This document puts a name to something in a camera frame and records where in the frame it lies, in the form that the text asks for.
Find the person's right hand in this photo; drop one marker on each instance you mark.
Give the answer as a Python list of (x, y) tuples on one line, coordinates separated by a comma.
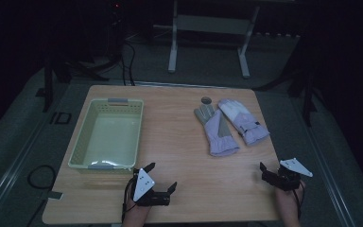
[(290, 205)]

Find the dark device with red light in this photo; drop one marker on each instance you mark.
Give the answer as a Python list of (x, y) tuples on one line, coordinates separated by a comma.
[(116, 12)]

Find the white metal stand frame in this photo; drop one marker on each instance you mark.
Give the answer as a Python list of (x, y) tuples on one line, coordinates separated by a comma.
[(208, 24)]

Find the black tripod stand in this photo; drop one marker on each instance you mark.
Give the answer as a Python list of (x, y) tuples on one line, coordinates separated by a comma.
[(48, 82)]

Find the lilac glove with grey palm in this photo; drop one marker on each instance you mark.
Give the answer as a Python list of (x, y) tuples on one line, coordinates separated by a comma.
[(219, 140)]

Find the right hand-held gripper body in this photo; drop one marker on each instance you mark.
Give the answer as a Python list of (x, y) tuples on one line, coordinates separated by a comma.
[(286, 181)]

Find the pale green plastic basket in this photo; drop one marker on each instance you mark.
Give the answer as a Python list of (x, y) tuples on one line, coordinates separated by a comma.
[(113, 138)]

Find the round grey table grommet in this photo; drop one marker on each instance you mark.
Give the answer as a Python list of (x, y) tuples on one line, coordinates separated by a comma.
[(206, 100)]

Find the black stand with splayed legs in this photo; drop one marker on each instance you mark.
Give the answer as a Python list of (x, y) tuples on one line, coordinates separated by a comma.
[(307, 94)]

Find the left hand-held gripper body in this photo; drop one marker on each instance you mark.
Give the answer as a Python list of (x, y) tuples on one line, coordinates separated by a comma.
[(143, 184)]

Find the grey tape piece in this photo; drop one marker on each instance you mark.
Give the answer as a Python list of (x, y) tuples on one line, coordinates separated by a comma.
[(55, 195)]

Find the person's left hand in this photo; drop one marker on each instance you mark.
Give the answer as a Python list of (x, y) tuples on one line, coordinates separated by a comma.
[(135, 216)]

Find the lilac and white glove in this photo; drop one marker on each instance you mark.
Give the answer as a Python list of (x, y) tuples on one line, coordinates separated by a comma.
[(245, 123)]

